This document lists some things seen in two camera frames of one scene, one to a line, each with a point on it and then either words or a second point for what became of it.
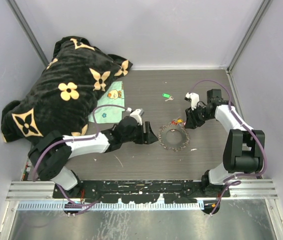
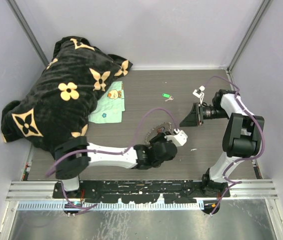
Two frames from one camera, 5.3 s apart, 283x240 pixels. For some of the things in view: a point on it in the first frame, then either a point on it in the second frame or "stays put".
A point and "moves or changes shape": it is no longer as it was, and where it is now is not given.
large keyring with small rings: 173,138 moves or changes shape
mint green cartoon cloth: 110,106 stays put
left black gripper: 147,138 → 161,136
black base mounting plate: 141,191 stays put
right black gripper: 191,122 stays put
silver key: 171,98 stays put
